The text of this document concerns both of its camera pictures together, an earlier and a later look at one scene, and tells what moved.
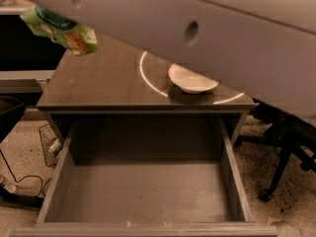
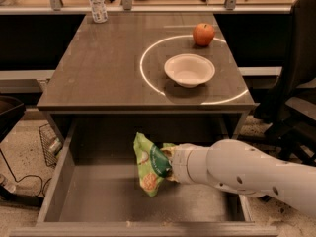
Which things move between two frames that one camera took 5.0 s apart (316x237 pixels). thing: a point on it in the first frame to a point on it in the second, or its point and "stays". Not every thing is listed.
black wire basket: x=51 y=144 stays
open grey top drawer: x=174 y=178 stays
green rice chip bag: x=79 y=39 to x=152 y=162
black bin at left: x=11 y=111 stays
